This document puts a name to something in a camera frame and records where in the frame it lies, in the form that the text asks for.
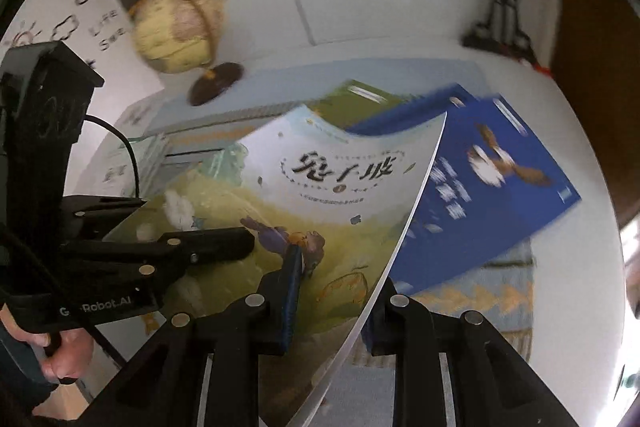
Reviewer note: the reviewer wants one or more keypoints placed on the light green frog book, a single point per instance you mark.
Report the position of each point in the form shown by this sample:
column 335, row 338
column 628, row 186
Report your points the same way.
column 350, row 107

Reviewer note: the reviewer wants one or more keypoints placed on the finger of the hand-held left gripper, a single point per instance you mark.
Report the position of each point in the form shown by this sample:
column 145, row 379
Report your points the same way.
column 95, row 209
column 210, row 242

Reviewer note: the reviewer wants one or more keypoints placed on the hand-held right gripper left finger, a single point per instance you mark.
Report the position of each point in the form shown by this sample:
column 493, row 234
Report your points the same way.
column 292, row 297

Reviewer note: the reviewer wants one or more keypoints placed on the blue book with eagle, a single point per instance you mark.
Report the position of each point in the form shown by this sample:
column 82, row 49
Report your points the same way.
column 500, row 207

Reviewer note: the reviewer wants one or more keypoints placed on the person's left forearm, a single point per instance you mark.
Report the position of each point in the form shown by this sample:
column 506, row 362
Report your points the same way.
column 20, row 377

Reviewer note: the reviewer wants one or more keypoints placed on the person's left hand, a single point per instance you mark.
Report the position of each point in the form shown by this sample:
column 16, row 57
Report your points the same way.
column 65, row 357

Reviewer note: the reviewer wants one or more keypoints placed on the brown wooden cabinet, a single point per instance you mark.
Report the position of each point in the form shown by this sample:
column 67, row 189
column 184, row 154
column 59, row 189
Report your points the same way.
column 590, row 82

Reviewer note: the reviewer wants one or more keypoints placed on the black line wall sticker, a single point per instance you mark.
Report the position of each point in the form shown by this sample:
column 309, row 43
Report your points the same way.
column 104, row 42

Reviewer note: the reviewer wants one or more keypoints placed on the white book with rabbit picture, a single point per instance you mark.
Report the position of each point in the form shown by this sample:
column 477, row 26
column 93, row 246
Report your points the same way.
column 325, row 177

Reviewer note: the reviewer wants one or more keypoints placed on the patterned blue table mat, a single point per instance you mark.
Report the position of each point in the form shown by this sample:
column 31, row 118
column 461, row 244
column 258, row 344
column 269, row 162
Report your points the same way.
column 475, row 302

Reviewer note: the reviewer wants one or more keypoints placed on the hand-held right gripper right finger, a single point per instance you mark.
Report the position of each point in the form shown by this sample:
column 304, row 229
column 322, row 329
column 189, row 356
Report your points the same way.
column 395, row 327

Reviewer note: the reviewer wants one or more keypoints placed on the beige desk globe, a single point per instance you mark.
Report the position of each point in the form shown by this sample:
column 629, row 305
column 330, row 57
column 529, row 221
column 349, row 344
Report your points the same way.
column 170, row 32

